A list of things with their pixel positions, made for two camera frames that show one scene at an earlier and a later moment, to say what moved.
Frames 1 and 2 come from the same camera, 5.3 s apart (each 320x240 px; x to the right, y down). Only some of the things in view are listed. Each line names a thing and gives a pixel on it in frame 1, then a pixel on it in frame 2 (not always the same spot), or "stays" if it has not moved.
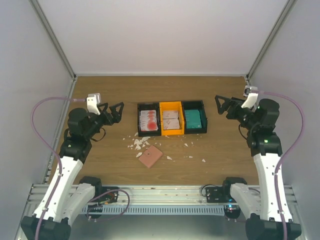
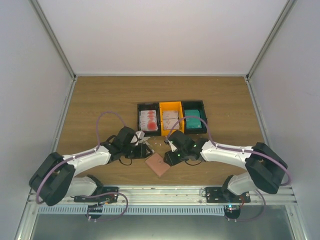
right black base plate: x=222 y=194 stays
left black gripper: x=116 y=117 → x=141 y=153
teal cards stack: x=193 y=119 stays
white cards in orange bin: x=171 y=119 stays
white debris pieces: x=93 y=100 → x=139 y=135
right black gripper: x=234 y=102 → x=172 y=161
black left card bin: x=148 y=119 stays
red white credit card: x=148 y=119 stays
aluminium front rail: x=149 y=194 stays
